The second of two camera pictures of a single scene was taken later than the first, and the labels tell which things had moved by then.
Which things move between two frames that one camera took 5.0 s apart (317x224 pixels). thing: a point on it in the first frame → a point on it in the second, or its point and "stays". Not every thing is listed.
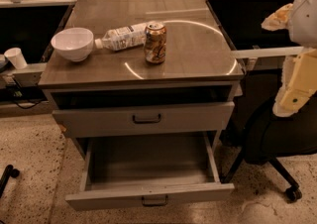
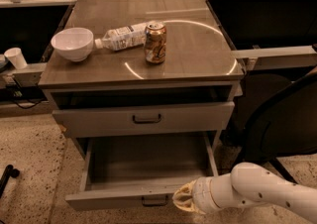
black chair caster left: [8, 172] stays
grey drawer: [132, 168] stays
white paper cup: [16, 57] stays
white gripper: [304, 20] → [200, 194]
